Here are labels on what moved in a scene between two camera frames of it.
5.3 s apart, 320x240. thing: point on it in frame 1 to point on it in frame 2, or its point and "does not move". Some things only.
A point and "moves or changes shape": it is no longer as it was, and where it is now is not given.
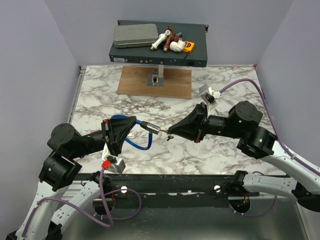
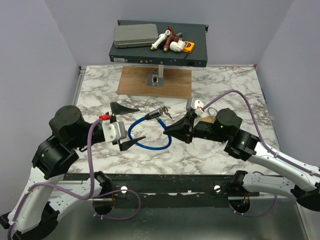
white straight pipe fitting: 162,36 does not move
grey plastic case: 135,35 does not move
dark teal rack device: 196,33 does not move
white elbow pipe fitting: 177,46 does not move
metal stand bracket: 156,79 does not move
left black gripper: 121,127 to 119,109
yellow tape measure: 188,46 does not move
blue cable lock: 150,129 to 155,113
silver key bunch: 169,136 moves or changes shape
